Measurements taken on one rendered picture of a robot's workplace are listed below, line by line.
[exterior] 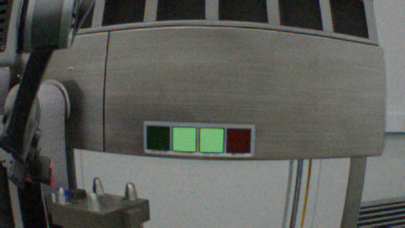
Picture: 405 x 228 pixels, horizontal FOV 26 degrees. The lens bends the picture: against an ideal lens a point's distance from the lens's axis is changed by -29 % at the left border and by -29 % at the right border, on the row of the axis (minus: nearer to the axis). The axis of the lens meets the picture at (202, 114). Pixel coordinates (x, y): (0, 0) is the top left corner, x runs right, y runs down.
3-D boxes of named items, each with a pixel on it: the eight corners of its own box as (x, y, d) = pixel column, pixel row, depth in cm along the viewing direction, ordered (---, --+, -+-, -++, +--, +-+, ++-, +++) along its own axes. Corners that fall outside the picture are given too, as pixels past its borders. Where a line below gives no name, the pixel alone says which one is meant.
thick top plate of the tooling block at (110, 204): (52, 223, 230) (50, 202, 230) (96, 211, 269) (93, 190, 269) (105, 236, 226) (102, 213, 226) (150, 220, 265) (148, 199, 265)
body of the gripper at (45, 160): (50, 183, 226) (41, 170, 220) (22, 177, 229) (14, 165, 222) (51, 159, 229) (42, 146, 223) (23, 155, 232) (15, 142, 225)
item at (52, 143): (42, 202, 235) (36, 130, 234) (68, 195, 258) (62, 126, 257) (43, 202, 235) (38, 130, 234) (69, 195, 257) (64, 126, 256)
